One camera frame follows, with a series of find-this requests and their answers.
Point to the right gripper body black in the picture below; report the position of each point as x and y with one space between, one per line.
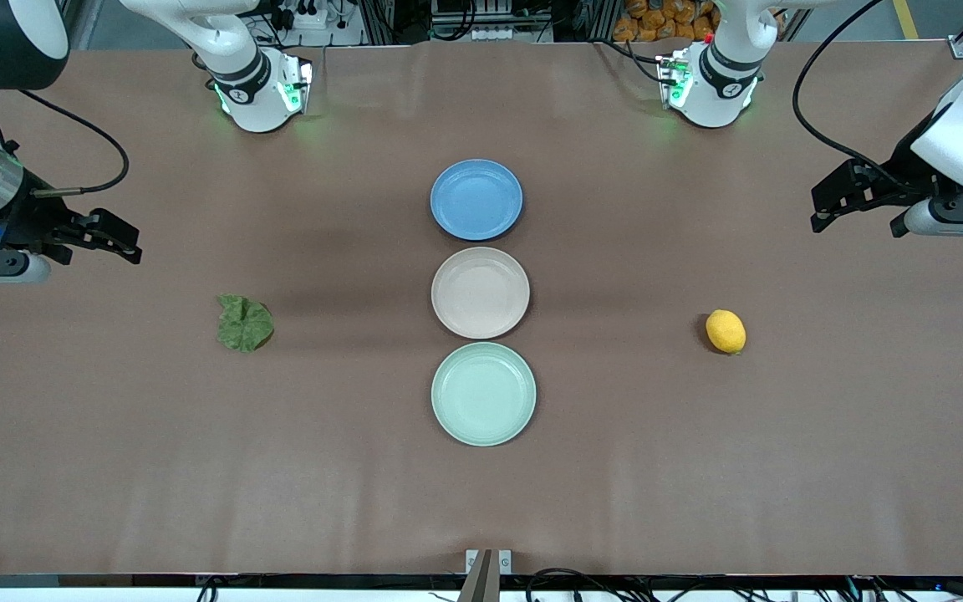
28 216

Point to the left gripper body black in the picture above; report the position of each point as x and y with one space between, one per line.
904 177

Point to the yellow lemon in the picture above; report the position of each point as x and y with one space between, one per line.
726 332

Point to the green lettuce leaf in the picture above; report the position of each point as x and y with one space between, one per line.
244 324

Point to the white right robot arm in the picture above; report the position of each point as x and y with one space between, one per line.
247 75

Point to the brown table cover sheet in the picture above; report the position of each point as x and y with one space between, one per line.
197 468

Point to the bag of oranges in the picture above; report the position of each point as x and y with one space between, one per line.
657 21

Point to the white power strip with plugs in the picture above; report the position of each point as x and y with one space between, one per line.
306 15

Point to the blue plate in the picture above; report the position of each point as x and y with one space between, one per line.
476 201

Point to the beige plate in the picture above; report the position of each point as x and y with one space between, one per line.
480 293

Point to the green plate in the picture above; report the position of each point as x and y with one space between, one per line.
483 395

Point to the grey metal pole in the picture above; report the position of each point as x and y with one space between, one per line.
481 581

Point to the white mounting bracket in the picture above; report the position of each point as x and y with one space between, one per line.
471 558

